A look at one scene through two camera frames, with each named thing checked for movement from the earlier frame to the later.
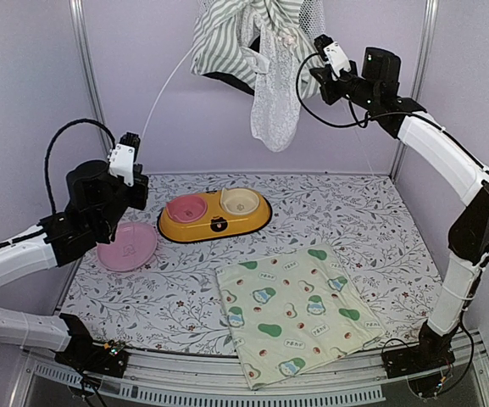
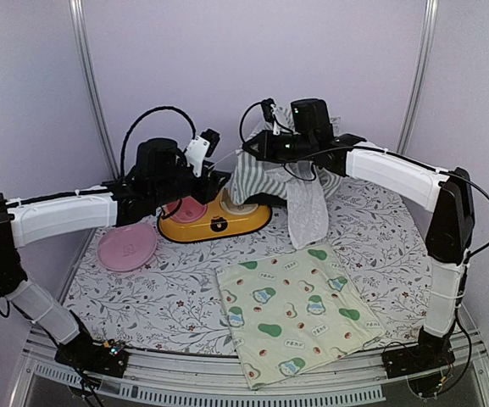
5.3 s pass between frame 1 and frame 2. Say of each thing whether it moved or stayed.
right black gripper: moved
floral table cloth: stayed
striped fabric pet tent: moved
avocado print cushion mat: stayed
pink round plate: stayed
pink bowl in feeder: stayed
